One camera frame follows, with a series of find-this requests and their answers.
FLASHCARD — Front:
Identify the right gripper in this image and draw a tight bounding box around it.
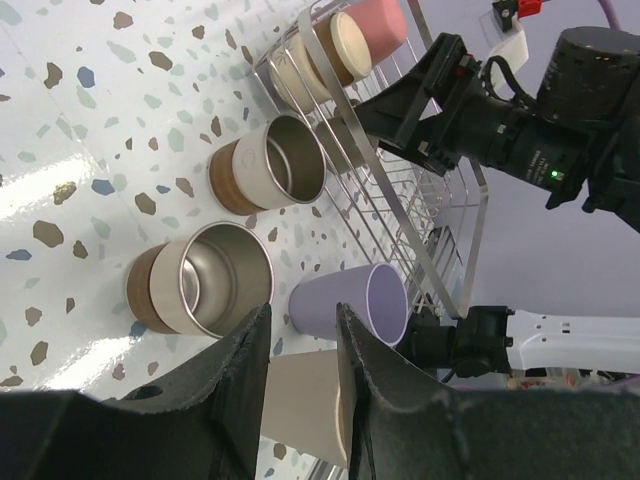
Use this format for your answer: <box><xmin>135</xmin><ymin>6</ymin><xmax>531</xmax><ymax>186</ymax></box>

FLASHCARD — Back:
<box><xmin>355</xmin><ymin>33</ymin><xmax>530</xmax><ymax>175</ymax></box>

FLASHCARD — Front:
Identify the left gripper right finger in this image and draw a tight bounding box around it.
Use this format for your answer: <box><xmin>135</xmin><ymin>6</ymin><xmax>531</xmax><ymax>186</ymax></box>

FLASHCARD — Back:
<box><xmin>336</xmin><ymin>305</ymin><xmax>639</xmax><ymax>479</ymax></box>

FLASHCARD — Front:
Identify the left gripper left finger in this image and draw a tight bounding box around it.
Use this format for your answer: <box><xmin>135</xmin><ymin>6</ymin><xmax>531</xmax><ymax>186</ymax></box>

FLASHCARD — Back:
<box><xmin>1</xmin><ymin>304</ymin><xmax>271</xmax><ymax>479</ymax></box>

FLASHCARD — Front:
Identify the beige plastic cup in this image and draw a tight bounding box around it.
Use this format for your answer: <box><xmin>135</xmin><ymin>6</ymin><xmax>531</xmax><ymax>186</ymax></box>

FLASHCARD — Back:
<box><xmin>261</xmin><ymin>350</ymin><xmax>348</xmax><ymax>468</ymax></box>

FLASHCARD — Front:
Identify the red plastic cup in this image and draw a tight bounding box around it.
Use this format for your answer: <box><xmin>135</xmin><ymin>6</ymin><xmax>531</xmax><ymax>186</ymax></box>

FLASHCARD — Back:
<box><xmin>344</xmin><ymin>0</ymin><xmax>408</xmax><ymax>65</ymax></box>

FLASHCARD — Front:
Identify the steel tumbler cork band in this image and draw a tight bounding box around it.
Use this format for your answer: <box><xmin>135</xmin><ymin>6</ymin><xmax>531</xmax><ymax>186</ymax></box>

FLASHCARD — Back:
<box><xmin>267</xmin><ymin>10</ymin><xmax>374</xmax><ymax>114</ymax></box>

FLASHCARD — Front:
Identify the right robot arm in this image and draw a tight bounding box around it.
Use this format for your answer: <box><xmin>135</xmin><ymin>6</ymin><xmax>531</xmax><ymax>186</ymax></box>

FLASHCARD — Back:
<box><xmin>355</xmin><ymin>26</ymin><xmax>639</xmax><ymax>378</ymax></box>

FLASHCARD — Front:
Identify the right steel tumbler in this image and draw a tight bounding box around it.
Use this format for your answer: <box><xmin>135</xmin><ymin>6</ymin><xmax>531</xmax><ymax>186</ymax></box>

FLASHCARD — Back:
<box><xmin>208</xmin><ymin>115</ymin><xmax>327</xmax><ymax>216</ymax></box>

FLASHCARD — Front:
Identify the steel tumbler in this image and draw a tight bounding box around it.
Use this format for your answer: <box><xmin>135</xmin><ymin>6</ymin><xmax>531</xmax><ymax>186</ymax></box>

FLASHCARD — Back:
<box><xmin>126</xmin><ymin>222</ymin><xmax>274</xmax><ymax>339</ymax></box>
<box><xmin>208</xmin><ymin>115</ymin><xmax>327</xmax><ymax>216</ymax></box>

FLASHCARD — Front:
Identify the centre steel tumbler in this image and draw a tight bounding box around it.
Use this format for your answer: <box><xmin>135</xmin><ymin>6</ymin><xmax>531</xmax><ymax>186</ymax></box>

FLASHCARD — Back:
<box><xmin>126</xmin><ymin>222</ymin><xmax>274</xmax><ymax>339</ymax></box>

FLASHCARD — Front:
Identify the purple plastic cup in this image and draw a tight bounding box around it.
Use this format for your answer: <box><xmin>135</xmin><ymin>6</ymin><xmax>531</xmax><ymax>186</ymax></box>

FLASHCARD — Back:
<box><xmin>288</xmin><ymin>262</ymin><xmax>409</xmax><ymax>347</ymax></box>

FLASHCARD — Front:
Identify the wire dish rack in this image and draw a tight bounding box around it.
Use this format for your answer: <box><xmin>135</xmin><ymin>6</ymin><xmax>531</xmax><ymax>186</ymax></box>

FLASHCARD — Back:
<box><xmin>251</xmin><ymin>1</ymin><xmax>489</xmax><ymax>319</ymax></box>

